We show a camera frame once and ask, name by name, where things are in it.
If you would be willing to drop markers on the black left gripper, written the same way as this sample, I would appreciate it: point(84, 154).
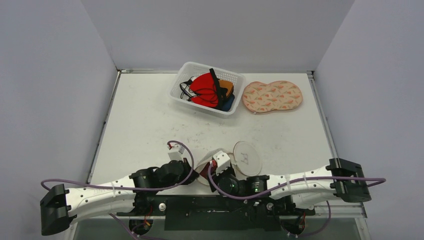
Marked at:
point(193, 176)

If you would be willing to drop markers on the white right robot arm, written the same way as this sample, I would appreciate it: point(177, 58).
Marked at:
point(339, 179)

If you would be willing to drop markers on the navy blue bra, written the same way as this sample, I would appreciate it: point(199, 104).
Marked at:
point(227, 104)

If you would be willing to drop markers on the white round mesh laundry bag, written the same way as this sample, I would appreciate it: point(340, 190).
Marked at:
point(244, 158)

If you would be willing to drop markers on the black and white bra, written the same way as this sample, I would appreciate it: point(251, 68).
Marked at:
point(186, 92)

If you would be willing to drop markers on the orange bra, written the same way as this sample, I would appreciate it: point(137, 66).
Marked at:
point(227, 88)

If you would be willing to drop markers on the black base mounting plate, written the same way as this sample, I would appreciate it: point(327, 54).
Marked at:
point(217, 213)

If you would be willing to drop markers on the white plastic basket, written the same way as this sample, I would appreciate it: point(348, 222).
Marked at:
point(194, 69)

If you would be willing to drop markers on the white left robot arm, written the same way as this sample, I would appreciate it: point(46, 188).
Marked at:
point(62, 206)

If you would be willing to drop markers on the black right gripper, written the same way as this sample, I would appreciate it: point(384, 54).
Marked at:
point(214, 178)

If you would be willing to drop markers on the dark red garment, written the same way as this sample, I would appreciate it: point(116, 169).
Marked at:
point(204, 170)

